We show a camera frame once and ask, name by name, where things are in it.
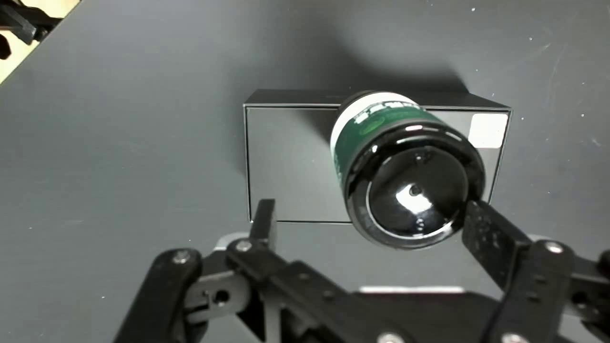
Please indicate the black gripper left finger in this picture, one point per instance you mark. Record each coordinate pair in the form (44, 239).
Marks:
(254, 298)

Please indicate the black rectangular box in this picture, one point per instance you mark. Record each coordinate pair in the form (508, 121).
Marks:
(286, 165)

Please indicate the black table frame bracket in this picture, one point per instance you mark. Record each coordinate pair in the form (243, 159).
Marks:
(21, 22)

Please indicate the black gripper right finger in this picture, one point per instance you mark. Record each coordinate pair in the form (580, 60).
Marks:
(546, 287)

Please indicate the black bottle with green label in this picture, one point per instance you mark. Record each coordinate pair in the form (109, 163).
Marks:
(407, 173)

